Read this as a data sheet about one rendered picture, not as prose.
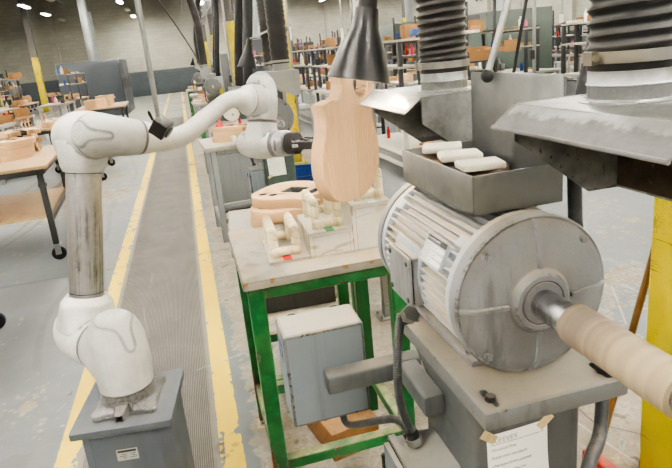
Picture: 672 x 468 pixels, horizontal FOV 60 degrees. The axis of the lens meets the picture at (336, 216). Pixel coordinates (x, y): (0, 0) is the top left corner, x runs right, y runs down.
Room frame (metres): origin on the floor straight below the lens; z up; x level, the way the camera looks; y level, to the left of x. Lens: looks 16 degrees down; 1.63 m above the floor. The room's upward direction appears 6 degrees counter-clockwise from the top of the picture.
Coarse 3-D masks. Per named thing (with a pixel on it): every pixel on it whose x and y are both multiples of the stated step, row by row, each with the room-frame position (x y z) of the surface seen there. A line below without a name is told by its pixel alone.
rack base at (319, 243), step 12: (300, 216) 2.16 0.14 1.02; (324, 216) 2.12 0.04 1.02; (300, 228) 2.10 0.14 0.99; (336, 228) 1.96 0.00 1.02; (348, 228) 1.95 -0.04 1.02; (312, 240) 1.92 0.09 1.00; (324, 240) 1.93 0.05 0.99; (336, 240) 1.94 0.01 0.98; (348, 240) 1.95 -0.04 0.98; (312, 252) 1.92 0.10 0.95; (324, 252) 1.93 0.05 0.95; (336, 252) 1.94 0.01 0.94
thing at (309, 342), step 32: (288, 320) 1.06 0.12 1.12; (320, 320) 1.04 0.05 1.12; (352, 320) 1.03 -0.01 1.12; (288, 352) 0.99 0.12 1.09; (320, 352) 1.00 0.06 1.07; (352, 352) 1.01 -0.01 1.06; (288, 384) 0.99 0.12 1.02; (320, 384) 1.00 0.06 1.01; (320, 416) 1.00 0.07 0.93; (384, 416) 0.95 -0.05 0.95
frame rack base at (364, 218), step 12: (348, 204) 1.98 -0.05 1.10; (360, 204) 1.96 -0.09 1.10; (372, 204) 1.97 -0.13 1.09; (384, 204) 1.98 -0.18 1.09; (348, 216) 2.00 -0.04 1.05; (360, 216) 1.96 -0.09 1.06; (372, 216) 1.97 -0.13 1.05; (360, 228) 1.96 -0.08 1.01; (372, 228) 1.97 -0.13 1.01; (360, 240) 1.96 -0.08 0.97; (372, 240) 1.97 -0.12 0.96
